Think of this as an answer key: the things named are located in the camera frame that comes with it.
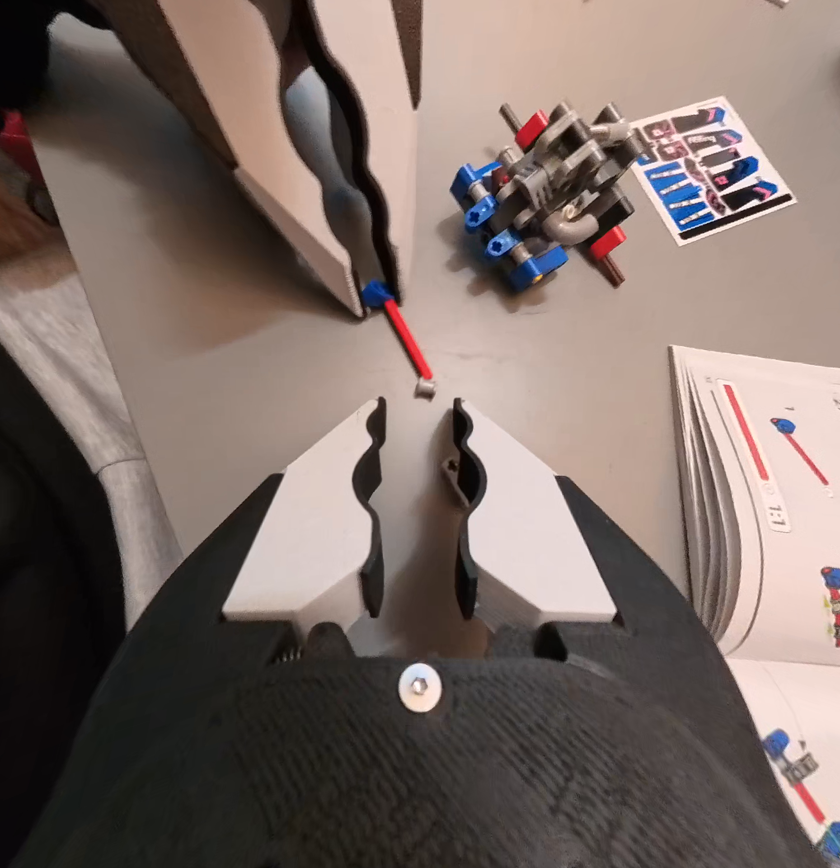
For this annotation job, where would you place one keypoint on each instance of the open lego instruction booklet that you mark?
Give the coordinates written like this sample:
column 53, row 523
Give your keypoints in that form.
column 786, row 542

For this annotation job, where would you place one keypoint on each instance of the black bulky object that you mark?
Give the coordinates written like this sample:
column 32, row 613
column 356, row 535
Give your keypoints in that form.
column 20, row 47

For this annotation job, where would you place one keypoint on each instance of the blue lego connector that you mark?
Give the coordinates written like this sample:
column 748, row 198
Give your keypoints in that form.
column 374, row 293

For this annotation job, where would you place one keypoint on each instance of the small grey lego bush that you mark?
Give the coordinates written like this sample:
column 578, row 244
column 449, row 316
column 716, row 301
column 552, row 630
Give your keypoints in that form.
column 425, row 389

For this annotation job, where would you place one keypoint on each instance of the person's grey sweatshirt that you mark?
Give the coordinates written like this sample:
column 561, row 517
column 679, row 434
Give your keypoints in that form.
column 87, row 407

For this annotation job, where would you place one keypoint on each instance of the red object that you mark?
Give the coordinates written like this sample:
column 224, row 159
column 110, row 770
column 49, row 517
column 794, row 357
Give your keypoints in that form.
column 10, row 135

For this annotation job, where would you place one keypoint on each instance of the partly built lego vehicle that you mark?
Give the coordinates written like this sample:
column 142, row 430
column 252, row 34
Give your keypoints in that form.
column 562, row 176

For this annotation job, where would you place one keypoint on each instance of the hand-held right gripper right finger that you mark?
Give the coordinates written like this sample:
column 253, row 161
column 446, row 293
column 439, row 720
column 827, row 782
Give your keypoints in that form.
column 535, row 536

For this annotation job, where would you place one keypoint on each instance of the person's dark trousers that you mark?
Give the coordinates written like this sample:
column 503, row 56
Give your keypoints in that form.
column 26, row 610

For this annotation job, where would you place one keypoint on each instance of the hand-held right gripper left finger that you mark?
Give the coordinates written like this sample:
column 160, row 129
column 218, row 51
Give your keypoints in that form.
column 304, row 536

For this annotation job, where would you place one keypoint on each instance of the lego sticker sheet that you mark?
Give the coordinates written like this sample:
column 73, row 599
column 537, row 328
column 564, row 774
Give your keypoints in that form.
column 731, row 169

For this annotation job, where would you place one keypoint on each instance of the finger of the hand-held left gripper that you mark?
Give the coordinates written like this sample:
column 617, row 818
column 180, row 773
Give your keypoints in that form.
column 257, row 115
column 386, row 102

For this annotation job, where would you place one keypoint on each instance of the red lego axle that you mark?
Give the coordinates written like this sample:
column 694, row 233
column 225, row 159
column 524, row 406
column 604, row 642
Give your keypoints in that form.
column 407, row 339

